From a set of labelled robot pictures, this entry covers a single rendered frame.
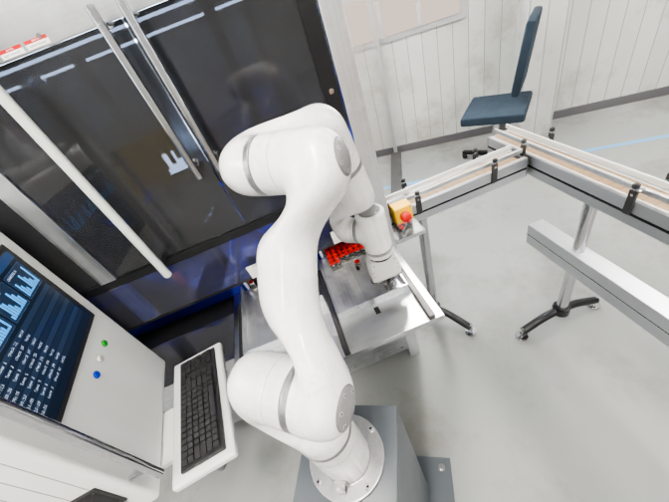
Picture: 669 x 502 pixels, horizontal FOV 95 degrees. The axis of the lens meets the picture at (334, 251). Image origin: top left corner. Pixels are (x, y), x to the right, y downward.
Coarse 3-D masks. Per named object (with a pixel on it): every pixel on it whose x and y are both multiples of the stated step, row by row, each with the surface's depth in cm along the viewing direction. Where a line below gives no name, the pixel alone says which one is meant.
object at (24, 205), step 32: (0, 0) 62; (32, 0) 63; (64, 0) 64; (96, 0) 65; (128, 0) 66; (160, 0) 68; (0, 32) 64; (32, 32) 66; (64, 32) 67; (0, 64) 67; (0, 192) 81; (32, 224) 87; (256, 224) 105; (96, 288) 104
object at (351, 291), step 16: (336, 272) 123; (352, 272) 120; (336, 288) 117; (352, 288) 114; (368, 288) 112; (384, 288) 110; (400, 288) 104; (336, 304) 111; (352, 304) 109; (368, 304) 105
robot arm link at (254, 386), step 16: (256, 352) 57; (272, 352) 57; (240, 368) 54; (256, 368) 52; (272, 368) 52; (288, 368) 51; (240, 384) 52; (256, 384) 50; (272, 384) 49; (240, 400) 51; (256, 400) 50; (272, 400) 48; (240, 416) 55; (256, 416) 50; (272, 416) 48; (272, 432) 57; (304, 448) 57; (320, 448) 57; (336, 448) 59
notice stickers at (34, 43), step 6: (42, 36) 66; (24, 42) 66; (30, 42) 66; (36, 42) 66; (42, 42) 67; (48, 42) 67; (12, 48) 66; (18, 48) 66; (30, 48) 67; (0, 54) 66; (6, 54) 66; (12, 54) 67; (18, 54) 67
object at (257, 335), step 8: (248, 296) 128; (256, 296) 127; (248, 304) 124; (256, 304) 123; (248, 312) 121; (256, 312) 120; (248, 320) 118; (256, 320) 117; (264, 320) 115; (248, 328) 115; (256, 328) 114; (264, 328) 113; (248, 336) 112; (256, 336) 111; (264, 336) 110; (272, 336) 109; (248, 344) 109; (256, 344) 108; (264, 344) 103; (272, 344) 104; (280, 344) 105; (248, 352) 103
